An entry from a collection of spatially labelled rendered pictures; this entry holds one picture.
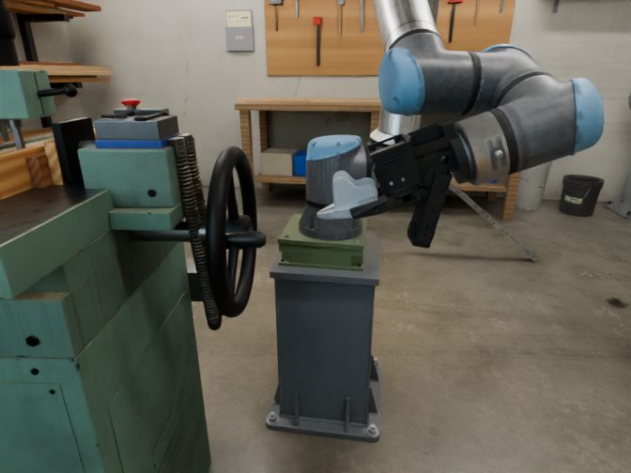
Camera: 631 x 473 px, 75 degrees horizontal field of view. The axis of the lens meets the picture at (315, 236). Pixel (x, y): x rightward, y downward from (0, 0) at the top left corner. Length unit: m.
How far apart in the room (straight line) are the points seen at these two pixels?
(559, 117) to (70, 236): 0.63
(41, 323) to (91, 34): 4.19
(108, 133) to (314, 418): 1.08
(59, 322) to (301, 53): 3.49
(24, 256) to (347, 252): 0.80
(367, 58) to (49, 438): 3.52
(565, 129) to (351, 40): 3.34
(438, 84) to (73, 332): 0.59
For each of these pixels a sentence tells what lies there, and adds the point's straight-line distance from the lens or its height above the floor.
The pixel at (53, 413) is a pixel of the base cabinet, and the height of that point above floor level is 0.62.
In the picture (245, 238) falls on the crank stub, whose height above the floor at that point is 0.85.
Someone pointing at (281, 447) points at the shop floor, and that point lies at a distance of 1.43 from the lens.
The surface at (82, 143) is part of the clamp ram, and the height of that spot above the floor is 0.96.
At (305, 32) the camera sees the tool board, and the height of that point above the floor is 1.39.
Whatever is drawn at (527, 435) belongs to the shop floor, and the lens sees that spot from 1.60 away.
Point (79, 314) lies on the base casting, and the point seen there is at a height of 0.76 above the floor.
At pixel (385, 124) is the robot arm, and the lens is 1.16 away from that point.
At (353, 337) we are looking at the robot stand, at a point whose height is 0.35.
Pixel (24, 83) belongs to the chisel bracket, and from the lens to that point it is 0.78.
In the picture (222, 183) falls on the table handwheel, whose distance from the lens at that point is 0.61.
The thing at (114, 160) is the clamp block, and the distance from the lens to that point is 0.69.
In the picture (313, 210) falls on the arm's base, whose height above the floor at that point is 0.70.
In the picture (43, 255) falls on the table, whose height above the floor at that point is 0.87.
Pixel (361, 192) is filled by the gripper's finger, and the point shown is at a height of 0.91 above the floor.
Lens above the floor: 1.06
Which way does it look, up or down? 21 degrees down
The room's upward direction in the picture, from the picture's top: straight up
